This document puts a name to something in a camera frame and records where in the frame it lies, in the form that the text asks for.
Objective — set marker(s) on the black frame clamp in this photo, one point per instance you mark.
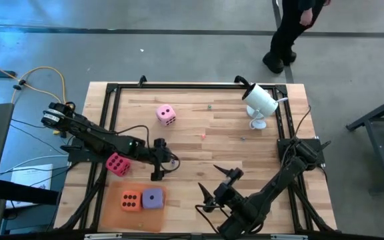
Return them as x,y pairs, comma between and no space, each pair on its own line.
142,80
242,80

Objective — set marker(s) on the person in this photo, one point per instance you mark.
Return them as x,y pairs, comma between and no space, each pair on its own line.
285,33

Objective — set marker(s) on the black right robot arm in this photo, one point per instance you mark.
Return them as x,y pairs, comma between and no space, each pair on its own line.
278,180

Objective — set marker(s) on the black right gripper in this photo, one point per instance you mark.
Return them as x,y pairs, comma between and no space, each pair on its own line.
227,196

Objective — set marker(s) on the black metal frame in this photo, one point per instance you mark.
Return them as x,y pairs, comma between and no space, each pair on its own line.
195,86

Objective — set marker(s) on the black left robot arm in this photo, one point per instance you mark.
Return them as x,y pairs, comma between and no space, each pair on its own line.
95,140

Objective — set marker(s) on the orange plastic tray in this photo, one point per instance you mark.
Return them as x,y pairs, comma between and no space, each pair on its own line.
112,216

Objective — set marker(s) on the orange foam die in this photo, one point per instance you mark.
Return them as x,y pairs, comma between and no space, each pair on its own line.
131,201

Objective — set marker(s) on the red foam die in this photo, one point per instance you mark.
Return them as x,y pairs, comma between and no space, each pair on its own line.
118,165

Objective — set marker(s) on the light pink foam die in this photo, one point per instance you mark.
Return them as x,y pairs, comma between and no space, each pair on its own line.
165,115

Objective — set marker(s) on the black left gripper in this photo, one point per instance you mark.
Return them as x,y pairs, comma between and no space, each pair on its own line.
160,158

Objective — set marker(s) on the silver table bracket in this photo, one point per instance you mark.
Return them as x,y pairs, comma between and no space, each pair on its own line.
102,236
288,237

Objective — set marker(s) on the yellow plug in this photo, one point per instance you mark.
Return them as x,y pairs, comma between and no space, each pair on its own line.
56,132

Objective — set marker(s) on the black desk beam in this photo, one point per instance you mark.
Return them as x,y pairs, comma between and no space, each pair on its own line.
25,193

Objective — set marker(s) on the white table camera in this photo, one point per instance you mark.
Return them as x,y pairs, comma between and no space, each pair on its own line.
260,100

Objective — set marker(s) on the white paper sheet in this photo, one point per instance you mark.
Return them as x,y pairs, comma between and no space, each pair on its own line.
32,176

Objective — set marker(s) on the purple foam die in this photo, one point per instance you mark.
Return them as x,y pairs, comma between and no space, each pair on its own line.
152,199

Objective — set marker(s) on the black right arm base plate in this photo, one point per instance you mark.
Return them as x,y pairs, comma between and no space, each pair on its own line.
283,150

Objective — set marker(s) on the person's hand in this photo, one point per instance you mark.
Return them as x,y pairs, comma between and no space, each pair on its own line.
306,18

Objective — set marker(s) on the black metal table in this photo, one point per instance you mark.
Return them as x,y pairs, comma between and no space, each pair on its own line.
372,113

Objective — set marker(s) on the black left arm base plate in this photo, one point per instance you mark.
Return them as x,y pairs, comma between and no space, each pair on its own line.
77,156

